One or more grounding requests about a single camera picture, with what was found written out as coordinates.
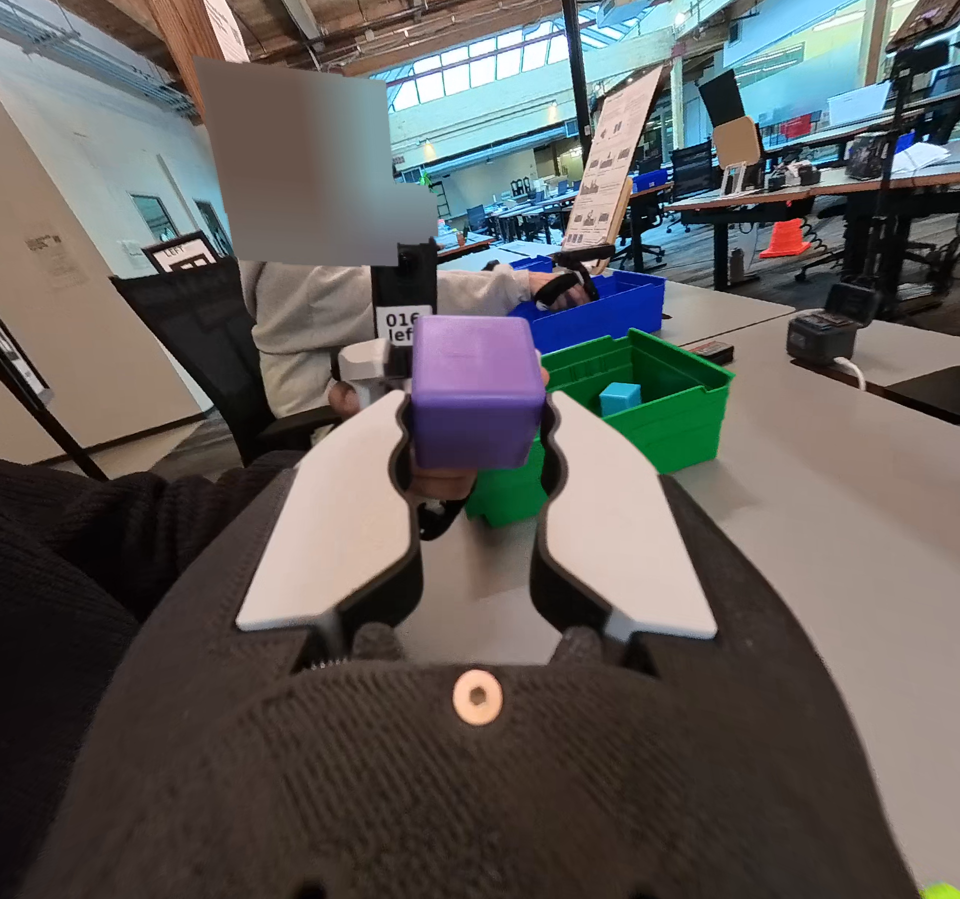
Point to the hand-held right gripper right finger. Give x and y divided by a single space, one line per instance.
622 539

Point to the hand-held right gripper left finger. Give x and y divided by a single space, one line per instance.
337 539

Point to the green plastic bin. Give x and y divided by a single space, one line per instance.
675 426

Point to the purple cube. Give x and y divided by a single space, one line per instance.
476 396

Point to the blue cube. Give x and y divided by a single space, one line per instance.
619 398

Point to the person's left forearm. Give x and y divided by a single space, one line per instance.
112 539

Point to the wooden top desk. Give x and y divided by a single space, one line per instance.
750 198

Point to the person's left hand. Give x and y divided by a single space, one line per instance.
442 483

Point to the blue storage bin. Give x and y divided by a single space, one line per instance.
652 180
600 321

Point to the black rectangular block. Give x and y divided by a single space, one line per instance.
711 350

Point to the black mesh office chair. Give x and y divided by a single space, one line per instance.
202 336

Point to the black framed sign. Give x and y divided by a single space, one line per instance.
180 254

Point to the wooden instruction board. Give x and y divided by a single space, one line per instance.
615 141

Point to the black small device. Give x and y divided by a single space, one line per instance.
817 340

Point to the black vertical pole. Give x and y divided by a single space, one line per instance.
571 51

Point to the black easel stand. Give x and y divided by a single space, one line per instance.
45 419

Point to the grey table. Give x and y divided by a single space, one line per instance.
915 344

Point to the wooden pillar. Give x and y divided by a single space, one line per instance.
172 14

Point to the brown clipboard on stand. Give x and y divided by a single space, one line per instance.
739 141

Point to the black tripod stand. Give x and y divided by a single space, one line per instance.
892 164

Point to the tilted brown panel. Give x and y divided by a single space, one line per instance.
930 6

